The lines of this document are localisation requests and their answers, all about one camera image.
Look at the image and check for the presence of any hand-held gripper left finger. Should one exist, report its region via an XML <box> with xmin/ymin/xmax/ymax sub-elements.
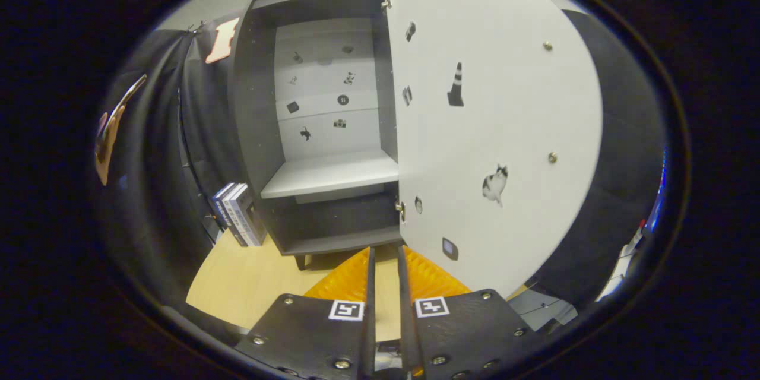
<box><xmin>235</xmin><ymin>245</ymin><xmax>376</xmax><ymax>380</ymax></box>

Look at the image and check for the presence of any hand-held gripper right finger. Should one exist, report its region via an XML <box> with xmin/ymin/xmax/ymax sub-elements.
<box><xmin>397</xmin><ymin>243</ymin><xmax>550</xmax><ymax>380</ymax></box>

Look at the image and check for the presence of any dark grey cabinet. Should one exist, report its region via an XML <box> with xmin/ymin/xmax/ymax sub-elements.
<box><xmin>229</xmin><ymin>0</ymin><xmax>404</xmax><ymax>271</ymax></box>

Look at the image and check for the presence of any white cabinet shelf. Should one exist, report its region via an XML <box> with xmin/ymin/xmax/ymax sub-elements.
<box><xmin>260</xmin><ymin>148</ymin><xmax>400</xmax><ymax>200</ymax></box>

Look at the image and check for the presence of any black backdrop cloth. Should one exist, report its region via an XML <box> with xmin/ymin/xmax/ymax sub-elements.
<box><xmin>95</xmin><ymin>9</ymin><xmax>666</xmax><ymax>333</ymax></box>

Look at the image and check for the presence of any white side desk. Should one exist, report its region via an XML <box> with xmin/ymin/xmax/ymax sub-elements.
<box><xmin>594</xmin><ymin>229</ymin><xmax>648</xmax><ymax>303</ymax></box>

